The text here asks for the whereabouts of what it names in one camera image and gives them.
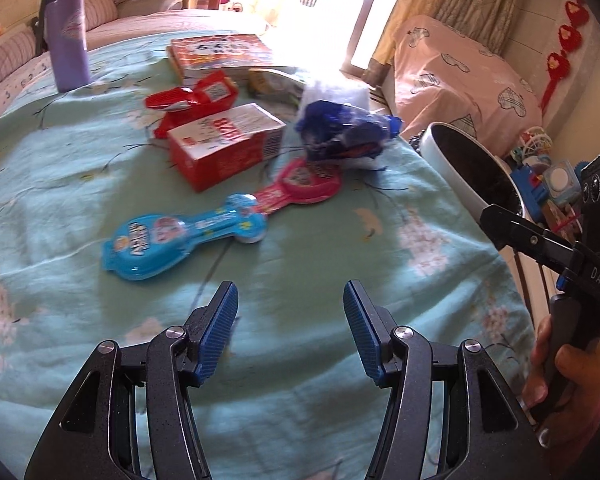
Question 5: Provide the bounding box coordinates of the red white milk carton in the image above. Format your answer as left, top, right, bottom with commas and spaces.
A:
168, 103, 286, 193

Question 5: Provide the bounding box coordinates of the person right hand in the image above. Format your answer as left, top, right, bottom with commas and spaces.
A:
520, 314, 600, 451

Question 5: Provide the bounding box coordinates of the pink heart-patterned cover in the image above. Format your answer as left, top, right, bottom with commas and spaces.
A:
393, 15, 542, 157

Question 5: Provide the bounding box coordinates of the purple thermos bottle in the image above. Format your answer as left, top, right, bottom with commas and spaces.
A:
33, 0, 91, 93

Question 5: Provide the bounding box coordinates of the pink toothbrush package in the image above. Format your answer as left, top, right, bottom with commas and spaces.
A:
254, 157, 342, 216

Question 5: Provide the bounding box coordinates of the red foil wrapper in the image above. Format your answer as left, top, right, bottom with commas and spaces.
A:
145, 70, 239, 139

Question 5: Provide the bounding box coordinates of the pile of toys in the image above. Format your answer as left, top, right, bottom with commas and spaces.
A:
510, 127, 586, 242

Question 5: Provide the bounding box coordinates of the light blue floral tablecloth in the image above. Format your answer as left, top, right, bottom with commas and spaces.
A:
0, 36, 533, 479

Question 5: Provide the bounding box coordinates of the right beige curtain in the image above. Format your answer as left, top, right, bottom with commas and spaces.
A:
362, 0, 521, 86

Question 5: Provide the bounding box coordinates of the red heart wall decoration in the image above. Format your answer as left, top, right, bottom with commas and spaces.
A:
540, 0, 591, 114

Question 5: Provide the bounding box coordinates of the striped pink pillow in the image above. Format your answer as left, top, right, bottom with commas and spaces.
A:
0, 25, 35, 83
84, 0, 118, 32

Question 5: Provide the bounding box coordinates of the sofa with floral cover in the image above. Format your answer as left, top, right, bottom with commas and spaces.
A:
0, 0, 268, 116

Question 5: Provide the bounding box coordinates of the white black trash bin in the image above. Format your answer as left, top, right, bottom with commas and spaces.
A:
419, 122, 526, 222

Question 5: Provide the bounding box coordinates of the green apple juice pouch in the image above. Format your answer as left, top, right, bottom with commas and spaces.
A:
247, 68, 306, 106

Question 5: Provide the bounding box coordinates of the blue toothbrush package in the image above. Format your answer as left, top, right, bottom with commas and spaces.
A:
102, 194, 268, 282

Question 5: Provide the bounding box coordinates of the blue plastic wrapper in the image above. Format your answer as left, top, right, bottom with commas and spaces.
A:
294, 100, 402, 162

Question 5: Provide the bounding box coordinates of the stack of children's books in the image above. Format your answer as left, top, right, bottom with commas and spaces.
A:
166, 34, 297, 86

